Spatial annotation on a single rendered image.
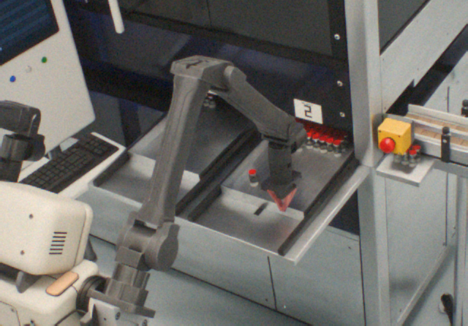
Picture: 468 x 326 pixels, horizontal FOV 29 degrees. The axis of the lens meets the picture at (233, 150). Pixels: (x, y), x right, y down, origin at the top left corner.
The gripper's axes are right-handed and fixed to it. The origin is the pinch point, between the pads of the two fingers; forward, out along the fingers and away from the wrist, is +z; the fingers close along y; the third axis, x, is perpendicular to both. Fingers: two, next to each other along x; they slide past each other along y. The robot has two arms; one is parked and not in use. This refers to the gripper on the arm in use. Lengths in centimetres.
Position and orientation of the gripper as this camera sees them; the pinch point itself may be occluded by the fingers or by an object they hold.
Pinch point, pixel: (282, 208)
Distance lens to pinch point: 232.6
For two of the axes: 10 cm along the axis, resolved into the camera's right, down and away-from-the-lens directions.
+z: 0.7, 8.6, 5.1
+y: 5.7, -4.5, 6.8
